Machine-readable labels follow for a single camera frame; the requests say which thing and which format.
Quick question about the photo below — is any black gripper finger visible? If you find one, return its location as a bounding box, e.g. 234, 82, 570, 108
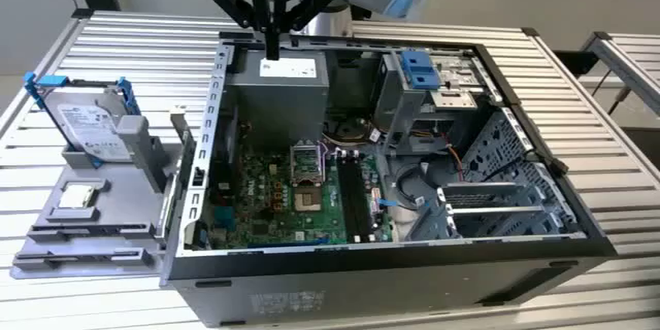
271, 0, 338, 60
200, 0, 275, 60

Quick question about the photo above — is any black RAM slot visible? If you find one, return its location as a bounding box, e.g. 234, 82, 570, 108
348, 151, 374, 244
342, 151, 367, 244
335, 151, 362, 244

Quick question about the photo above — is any blue drive latch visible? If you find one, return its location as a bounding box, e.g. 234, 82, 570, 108
399, 49, 440, 90

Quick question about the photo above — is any grey power supply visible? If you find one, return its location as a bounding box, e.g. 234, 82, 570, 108
226, 49, 331, 145

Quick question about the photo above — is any grey metal drive bay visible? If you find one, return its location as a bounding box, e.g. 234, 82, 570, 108
374, 49, 504, 153

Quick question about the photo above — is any round case speaker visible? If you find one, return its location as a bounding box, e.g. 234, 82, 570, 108
332, 116, 372, 141

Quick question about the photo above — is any thin locking lever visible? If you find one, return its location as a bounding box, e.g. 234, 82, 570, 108
318, 141, 332, 188

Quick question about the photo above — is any green graphics card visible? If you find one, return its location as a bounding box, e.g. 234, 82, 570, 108
158, 104, 200, 246

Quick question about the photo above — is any metal socket cover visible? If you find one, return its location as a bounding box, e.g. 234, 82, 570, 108
290, 139, 326, 187

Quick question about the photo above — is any blue disk carrier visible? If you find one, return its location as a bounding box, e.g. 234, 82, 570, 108
24, 70, 144, 168

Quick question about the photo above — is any silver hard disk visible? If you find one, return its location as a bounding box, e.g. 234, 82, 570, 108
43, 88, 139, 163

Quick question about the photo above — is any CPU socket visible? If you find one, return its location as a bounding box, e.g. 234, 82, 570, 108
292, 186, 326, 213

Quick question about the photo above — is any perforated metal disk cage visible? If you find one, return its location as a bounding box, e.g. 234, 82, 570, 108
407, 107, 590, 240

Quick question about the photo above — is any grey parts rack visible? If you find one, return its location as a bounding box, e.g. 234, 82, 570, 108
8, 113, 180, 281

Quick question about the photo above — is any green motherboard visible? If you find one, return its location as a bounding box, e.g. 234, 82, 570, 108
200, 150, 396, 250

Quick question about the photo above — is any silver CPU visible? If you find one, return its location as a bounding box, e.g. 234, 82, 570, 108
59, 184, 99, 207

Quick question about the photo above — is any blue expansion slot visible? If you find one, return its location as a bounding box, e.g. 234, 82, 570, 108
247, 237, 331, 249

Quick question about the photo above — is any slatted metal side table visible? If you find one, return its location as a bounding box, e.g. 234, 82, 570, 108
580, 31, 660, 114

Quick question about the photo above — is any black PC case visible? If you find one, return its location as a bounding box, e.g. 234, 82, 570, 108
158, 30, 619, 328

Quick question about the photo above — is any yellow black wire bundle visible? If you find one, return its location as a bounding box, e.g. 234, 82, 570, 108
320, 113, 386, 148

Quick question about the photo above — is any black looped cable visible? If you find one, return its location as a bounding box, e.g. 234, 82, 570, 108
394, 151, 450, 211

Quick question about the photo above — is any orange wire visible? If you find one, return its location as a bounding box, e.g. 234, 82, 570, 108
446, 143, 468, 185

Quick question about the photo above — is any black flat bracket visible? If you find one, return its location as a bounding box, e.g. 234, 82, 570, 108
552, 49, 600, 76

